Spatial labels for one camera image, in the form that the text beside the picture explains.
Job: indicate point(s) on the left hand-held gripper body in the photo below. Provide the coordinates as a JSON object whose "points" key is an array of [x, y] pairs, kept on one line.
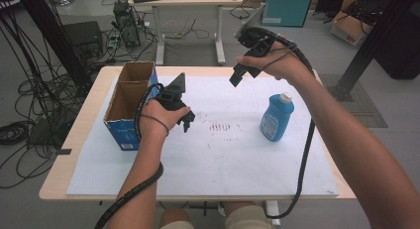
{"points": [[171, 98]]}

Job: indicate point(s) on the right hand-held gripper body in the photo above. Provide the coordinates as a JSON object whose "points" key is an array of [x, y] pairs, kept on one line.
{"points": [[256, 45]]}

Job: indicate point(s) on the blue cardboard box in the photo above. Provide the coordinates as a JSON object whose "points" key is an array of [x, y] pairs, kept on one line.
{"points": [[127, 106]]}

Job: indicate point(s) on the blue plastic bottle white cap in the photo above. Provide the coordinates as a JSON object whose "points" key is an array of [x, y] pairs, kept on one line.
{"points": [[276, 118]]}

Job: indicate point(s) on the person's left hand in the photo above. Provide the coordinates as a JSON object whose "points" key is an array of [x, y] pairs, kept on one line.
{"points": [[158, 118]]}

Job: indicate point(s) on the person's right hand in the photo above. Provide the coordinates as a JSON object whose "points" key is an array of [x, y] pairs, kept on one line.
{"points": [[284, 65]]}

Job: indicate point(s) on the white sheet table cover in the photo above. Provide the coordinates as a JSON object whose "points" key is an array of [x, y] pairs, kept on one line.
{"points": [[214, 163]]}

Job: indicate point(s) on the teal cabinet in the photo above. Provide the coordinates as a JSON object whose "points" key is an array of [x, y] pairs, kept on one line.
{"points": [[287, 7]]}

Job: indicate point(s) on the black electronic tower device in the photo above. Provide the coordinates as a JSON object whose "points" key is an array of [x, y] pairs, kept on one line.
{"points": [[127, 24]]}

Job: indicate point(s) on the person's left leg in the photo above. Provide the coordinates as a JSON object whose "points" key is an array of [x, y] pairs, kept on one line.
{"points": [[176, 219]]}

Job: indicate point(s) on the person's leg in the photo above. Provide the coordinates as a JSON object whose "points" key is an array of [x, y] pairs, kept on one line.
{"points": [[246, 217], [176, 219]]}

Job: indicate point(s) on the brown cardboard box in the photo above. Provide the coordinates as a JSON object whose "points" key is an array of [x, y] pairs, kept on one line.
{"points": [[350, 27]]}

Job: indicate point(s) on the black computer case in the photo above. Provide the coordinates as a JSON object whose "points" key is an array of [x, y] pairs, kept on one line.
{"points": [[82, 37]]}

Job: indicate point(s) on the person's right leg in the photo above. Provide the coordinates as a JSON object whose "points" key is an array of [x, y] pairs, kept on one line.
{"points": [[246, 217]]}

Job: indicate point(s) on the grey floor mat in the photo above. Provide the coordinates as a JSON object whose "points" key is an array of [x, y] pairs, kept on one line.
{"points": [[363, 106]]}

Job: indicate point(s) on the black metal stand beam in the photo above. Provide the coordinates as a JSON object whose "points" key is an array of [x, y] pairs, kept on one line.
{"points": [[373, 40]]}

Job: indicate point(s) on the black tape strip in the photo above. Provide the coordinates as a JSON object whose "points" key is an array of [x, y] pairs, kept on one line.
{"points": [[63, 151]]}

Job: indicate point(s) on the white table leg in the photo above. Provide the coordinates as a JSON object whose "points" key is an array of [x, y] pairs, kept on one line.
{"points": [[273, 210]]}

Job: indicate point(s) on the black metal stand pole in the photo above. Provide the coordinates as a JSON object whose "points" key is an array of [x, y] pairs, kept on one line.
{"points": [[52, 34]]}

